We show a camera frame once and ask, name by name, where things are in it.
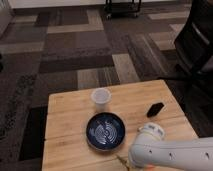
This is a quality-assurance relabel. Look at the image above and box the orange carrot shaped pepper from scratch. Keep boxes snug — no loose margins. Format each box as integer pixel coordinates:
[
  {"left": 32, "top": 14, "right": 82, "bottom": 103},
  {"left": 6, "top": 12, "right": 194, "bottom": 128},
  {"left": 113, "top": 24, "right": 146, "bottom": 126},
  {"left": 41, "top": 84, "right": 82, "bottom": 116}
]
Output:
[{"left": 116, "top": 156, "right": 129, "bottom": 169}]

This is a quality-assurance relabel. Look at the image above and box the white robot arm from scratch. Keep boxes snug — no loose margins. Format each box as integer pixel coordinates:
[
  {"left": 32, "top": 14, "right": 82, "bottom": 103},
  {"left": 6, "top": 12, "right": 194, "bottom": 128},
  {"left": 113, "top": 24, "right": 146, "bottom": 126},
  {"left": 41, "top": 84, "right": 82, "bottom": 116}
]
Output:
[{"left": 128, "top": 122, "right": 213, "bottom": 171}]

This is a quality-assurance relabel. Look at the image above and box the dark blue patterned bowl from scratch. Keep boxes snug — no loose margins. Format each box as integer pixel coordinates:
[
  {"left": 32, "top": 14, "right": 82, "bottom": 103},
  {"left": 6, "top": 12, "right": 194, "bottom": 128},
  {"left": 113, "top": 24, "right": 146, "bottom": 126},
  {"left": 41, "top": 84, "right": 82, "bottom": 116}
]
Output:
[{"left": 86, "top": 112, "right": 126, "bottom": 151}]

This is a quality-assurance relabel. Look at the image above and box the small black box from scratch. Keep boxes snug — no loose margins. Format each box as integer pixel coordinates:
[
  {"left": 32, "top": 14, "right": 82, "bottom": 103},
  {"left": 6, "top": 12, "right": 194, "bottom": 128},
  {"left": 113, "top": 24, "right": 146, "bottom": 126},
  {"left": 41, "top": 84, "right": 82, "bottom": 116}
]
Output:
[{"left": 147, "top": 102, "right": 164, "bottom": 117}]

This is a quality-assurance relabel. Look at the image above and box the black wheeled cart base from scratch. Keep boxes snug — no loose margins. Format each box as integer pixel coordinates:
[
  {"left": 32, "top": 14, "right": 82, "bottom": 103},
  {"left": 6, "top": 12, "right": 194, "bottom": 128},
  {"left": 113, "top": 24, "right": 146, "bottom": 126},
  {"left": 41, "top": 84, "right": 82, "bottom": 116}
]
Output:
[{"left": 104, "top": 0, "right": 142, "bottom": 19}]

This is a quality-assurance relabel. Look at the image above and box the black office chair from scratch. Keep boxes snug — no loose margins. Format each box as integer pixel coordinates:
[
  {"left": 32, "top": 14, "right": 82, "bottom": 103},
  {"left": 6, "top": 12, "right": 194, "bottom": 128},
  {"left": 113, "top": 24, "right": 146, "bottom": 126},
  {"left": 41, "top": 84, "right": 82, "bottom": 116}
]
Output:
[{"left": 164, "top": 0, "right": 213, "bottom": 98}]

